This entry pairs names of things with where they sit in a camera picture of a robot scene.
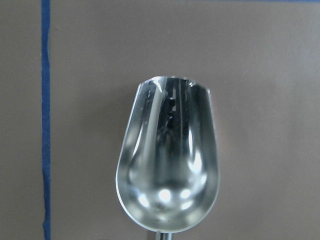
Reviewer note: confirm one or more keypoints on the stainless steel scoop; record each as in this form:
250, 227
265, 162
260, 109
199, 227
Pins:
167, 177

